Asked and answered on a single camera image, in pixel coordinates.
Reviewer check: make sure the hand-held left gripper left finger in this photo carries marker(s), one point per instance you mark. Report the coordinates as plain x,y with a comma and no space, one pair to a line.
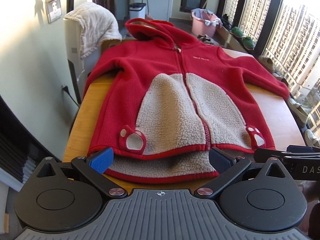
101,160

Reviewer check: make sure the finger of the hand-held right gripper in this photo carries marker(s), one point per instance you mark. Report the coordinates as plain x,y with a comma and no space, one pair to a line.
272,154

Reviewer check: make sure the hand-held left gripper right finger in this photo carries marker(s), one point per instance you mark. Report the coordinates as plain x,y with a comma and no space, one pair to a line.
220,161

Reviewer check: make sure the red hooded fleece jacket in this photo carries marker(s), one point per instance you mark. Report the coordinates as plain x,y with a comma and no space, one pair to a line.
150,62

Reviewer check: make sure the white shoe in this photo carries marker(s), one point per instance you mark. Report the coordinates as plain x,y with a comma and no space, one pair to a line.
298,111
312,137

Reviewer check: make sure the beige shoe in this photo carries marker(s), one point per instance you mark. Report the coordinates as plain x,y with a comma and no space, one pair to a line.
266,63
281,79

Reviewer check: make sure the green potted plant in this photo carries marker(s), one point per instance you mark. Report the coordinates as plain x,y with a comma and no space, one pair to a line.
248,42
237,31

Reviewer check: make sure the brown fuzzy slipper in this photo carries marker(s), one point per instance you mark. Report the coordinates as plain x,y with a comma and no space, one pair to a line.
203,37
211,42

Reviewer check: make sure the white floor appliance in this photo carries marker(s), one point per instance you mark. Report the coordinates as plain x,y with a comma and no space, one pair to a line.
72,42

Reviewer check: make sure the pink plastic tub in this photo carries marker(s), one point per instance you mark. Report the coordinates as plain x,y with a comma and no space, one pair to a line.
202,27

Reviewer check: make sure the white towel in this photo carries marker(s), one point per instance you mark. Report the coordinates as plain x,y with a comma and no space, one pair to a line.
95,25

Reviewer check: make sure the black shoe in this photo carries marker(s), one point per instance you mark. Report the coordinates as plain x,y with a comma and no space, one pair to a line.
226,21

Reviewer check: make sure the grey cloth in tub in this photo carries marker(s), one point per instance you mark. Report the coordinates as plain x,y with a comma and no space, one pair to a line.
208,20

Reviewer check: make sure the white bin with black lid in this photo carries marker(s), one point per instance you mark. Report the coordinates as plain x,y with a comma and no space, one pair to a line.
137,12

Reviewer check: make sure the wall intercom panel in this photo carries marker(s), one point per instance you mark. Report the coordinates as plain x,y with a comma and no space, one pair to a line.
55,8

